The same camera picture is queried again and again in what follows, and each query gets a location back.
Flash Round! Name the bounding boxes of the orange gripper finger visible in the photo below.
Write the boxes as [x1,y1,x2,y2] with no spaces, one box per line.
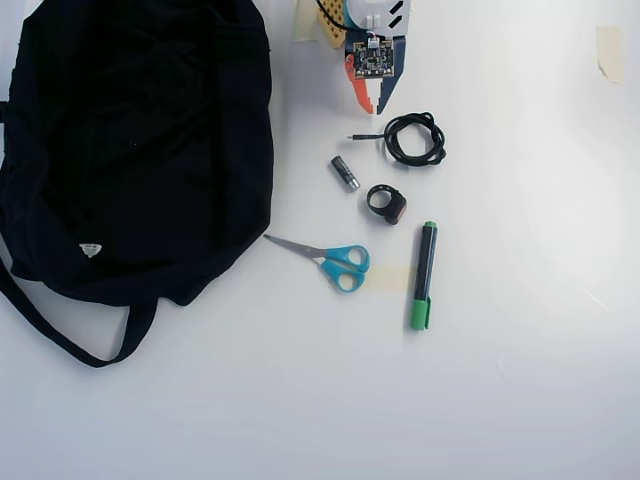
[345,54,376,116]

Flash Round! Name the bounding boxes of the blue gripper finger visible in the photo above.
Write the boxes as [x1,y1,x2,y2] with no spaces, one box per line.
[375,34,408,114]

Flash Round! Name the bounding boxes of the blue grey gripper body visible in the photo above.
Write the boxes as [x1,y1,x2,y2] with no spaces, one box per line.
[348,0,417,39]

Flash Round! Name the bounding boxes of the black cable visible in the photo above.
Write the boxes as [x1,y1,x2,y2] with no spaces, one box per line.
[347,110,448,169]

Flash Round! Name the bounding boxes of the black fabric bag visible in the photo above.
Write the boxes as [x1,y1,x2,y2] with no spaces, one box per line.
[0,0,275,370]

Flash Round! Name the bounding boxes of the small black battery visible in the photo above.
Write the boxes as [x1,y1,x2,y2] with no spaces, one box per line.
[328,155,362,192]

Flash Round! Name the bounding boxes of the green and black marker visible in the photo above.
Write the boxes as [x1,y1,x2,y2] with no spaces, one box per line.
[409,220,440,332]

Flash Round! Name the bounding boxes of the short beige masking tape strip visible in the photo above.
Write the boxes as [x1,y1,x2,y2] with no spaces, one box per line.
[367,265,414,292]

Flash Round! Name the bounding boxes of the large beige masking tape piece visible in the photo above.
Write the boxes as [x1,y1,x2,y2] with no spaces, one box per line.
[594,25,626,86]

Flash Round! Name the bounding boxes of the bare camera circuit board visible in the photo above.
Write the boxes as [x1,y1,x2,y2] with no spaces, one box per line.
[343,35,403,82]

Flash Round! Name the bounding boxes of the thin black camera wire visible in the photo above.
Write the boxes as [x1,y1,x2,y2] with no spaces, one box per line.
[314,0,364,36]

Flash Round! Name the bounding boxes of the black ring with red block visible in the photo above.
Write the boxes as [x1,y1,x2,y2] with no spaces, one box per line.
[365,183,407,226]

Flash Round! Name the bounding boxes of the blue handled scissors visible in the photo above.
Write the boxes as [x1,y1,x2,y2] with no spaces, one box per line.
[263,233,372,294]

